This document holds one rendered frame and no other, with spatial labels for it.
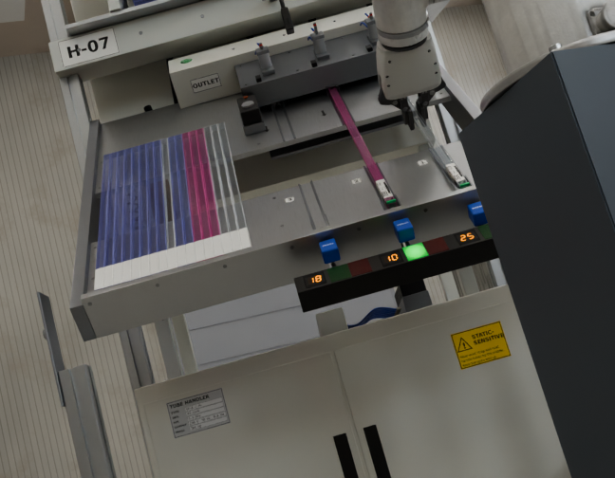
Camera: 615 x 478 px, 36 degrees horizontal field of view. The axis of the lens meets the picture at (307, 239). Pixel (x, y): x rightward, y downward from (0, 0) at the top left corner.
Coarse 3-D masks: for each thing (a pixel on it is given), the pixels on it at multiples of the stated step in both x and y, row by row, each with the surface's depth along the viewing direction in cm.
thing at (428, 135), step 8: (416, 112) 165; (416, 120) 162; (424, 128) 159; (424, 136) 158; (432, 136) 156; (432, 144) 154; (440, 144) 153; (440, 152) 151; (440, 160) 150; (448, 160) 148
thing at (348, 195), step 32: (416, 160) 153; (288, 192) 153; (320, 192) 151; (352, 192) 149; (416, 192) 144; (448, 192) 142; (256, 224) 147; (288, 224) 144; (320, 224) 142; (96, 256) 149
